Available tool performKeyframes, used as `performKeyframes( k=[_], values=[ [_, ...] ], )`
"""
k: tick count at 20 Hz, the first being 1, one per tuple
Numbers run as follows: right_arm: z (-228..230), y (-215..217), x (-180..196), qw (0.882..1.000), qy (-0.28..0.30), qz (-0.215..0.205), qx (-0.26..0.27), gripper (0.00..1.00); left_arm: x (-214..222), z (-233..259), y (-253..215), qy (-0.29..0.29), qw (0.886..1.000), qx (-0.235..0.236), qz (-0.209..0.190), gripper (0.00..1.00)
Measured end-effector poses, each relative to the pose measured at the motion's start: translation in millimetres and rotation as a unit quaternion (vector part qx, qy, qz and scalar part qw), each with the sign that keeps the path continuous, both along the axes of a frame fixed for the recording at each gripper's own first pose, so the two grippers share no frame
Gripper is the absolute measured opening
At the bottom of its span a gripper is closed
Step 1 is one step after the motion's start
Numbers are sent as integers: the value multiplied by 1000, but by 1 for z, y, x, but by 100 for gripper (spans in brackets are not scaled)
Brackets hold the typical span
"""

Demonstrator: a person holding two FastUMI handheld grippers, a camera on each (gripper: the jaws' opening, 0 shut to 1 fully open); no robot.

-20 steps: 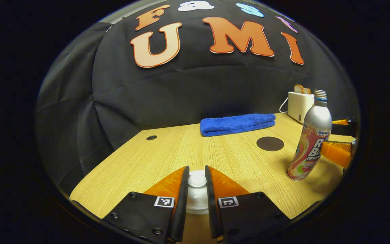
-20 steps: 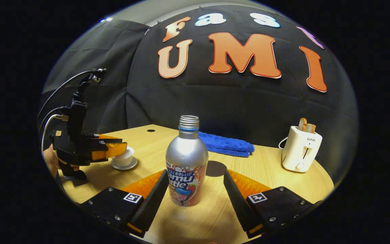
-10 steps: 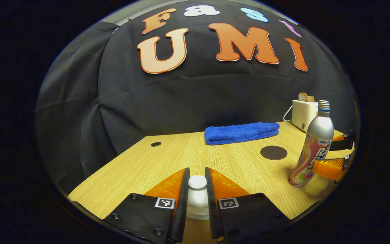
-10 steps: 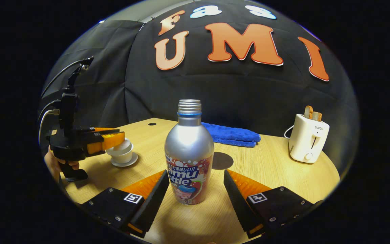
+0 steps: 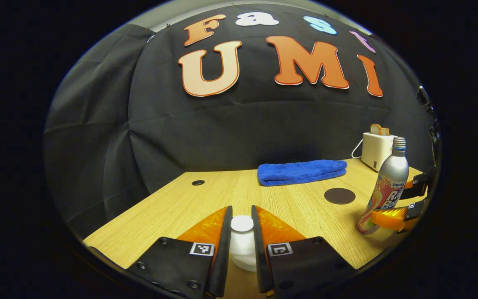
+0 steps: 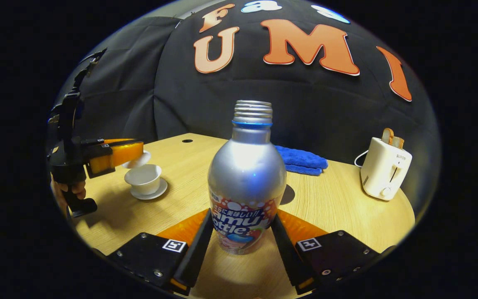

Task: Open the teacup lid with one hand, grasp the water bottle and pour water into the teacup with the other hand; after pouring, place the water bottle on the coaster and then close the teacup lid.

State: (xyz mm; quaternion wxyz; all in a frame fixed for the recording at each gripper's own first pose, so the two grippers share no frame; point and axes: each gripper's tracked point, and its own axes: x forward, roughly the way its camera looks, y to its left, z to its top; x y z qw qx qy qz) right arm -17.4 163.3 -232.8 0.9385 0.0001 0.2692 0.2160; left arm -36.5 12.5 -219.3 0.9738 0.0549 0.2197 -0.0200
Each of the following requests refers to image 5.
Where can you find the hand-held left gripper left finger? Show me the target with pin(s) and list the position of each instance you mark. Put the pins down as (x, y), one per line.
(222, 249)

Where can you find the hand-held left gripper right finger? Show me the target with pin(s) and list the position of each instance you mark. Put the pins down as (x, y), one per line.
(260, 249)

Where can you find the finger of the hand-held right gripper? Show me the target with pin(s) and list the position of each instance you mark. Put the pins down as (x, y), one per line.
(417, 187)
(392, 218)

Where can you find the silver water bottle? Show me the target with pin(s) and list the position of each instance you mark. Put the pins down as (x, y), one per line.
(390, 178)

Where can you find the white teacup lid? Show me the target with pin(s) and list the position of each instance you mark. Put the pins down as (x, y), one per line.
(242, 224)

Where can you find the round brown coaster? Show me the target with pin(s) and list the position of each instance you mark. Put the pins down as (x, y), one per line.
(340, 196)

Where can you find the brown toast slice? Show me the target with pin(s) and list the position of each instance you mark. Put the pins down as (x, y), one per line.
(385, 131)
(375, 128)

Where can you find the white toaster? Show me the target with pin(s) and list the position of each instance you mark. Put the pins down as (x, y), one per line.
(375, 151)

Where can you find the blue towel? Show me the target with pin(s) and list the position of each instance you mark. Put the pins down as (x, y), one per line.
(301, 172)

